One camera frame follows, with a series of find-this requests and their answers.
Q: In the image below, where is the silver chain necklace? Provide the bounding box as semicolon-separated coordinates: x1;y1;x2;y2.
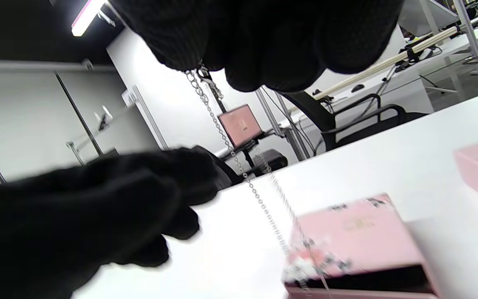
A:
184;64;336;299

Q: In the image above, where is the person's right hand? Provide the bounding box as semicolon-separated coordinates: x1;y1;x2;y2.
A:
110;0;403;93

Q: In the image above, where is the black chair chrome base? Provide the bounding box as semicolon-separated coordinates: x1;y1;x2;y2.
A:
280;89;427;152

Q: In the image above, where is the person's left hand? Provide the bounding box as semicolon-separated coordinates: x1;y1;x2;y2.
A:
0;145;232;299

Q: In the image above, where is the pink tray black lining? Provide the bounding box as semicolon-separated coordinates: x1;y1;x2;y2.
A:
285;284;439;299

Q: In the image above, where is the pink floral gift box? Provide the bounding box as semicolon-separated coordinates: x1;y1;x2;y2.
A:
285;193;430;291

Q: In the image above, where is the white desk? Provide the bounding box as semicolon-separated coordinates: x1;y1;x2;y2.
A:
276;21;478;125

